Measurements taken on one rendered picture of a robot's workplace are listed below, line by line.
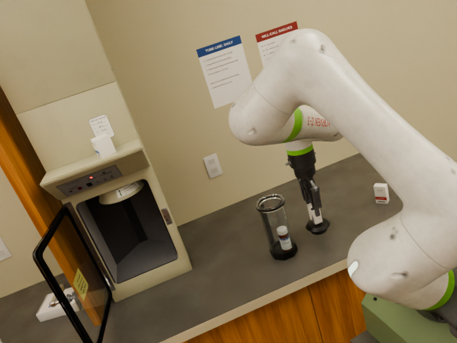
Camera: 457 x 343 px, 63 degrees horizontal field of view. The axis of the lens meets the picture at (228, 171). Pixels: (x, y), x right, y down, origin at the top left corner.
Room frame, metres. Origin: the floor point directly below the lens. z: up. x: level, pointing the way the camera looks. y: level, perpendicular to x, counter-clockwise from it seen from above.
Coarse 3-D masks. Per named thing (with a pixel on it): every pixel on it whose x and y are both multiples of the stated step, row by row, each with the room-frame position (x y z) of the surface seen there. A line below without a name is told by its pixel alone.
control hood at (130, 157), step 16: (128, 144) 1.22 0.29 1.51; (80, 160) 1.22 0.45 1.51; (96, 160) 1.15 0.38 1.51; (112, 160) 1.13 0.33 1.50; (128, 160) 1.16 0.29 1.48; (144, 160) 1.19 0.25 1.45; (48, 176) 1.14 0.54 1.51; (64, 176) 1.11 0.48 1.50; (80, 176) 1.13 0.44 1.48; (48, 192) 1.13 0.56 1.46; (80, 192) 1.19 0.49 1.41
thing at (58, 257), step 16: (64, 224) 1.12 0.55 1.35; (64, 240) 1.07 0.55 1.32; (80, 240) 1.17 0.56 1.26; (48, 256) 0.95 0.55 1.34; (64, 256) 1.02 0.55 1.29; (80, 256) 1.11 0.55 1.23; (64, 272) 0.97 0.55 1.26; (80, 272) 1.06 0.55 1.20; (96, 272) 1.16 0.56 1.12; (64, 288) 0.93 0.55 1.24; (80, 288) 1.01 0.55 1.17; (96, 288) 1.10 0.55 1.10; (96, 304) 1.05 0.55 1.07; (80, 320) 0.92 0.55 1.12; (96, 320) 1.00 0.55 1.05; (80, 336) 0.89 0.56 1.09; (96, 336) 0.95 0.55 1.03
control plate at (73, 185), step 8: (112, 168) 1.16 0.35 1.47; (88, 176) 1.14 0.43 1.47; (96, 176) 1.16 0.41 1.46; (104, 176) 1.17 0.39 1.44; (64, 184) 1.13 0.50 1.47; (72, 184) 1.14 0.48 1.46; (80, 184) 1.16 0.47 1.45; (96, 184) 1.19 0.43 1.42; (64, 192) 1.16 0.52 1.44; (72, 192) 1.17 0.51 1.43
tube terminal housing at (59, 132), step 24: (72, 96) 1.24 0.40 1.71; (96, 96) 1.25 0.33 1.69; (120, 96) 1.26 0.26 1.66; (24, 120) 1.21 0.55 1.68; (48, 120) 1.22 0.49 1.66; (72, 120) 1.23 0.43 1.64; (120, 120) 1.25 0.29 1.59; (48, 144) 1.21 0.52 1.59; (72, 144) 1.23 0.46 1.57; (120, 144) 1.25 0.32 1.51; (48, 168) 1.21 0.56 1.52; (96, 192) 1.23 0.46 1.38; (168, 264) 1.25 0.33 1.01; (120, 288) 1.21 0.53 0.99; (144, 288) 1.23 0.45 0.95
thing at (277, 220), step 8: (264, 200) 1.22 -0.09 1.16; (272, 200) 1.22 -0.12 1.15; (280, 200) 1.19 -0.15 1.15; (264, 208) 1.14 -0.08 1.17; (272, 208) 1.13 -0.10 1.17; (280, 208) 1.14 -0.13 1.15; (264, 216) 1.15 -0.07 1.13; (272, 216) 1.14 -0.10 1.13; (280, 216) 1.14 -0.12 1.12; (264, 224) 1.17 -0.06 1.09; (272, 224) 1.14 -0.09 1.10; (280, 224) 1.14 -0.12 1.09; (288, 224) 1.16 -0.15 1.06; (272, 232) 1.14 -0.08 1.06; (280, 232) 1.14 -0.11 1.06; (288, 232) 1.15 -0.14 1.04; (272, 240) 1.15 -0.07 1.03; (280, 240) 1.14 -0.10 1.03; (288, 240) 1.14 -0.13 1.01; (272, 248) 1.16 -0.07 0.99; (280, 248) 1.14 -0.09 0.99; (288, 248) 1.14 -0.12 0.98
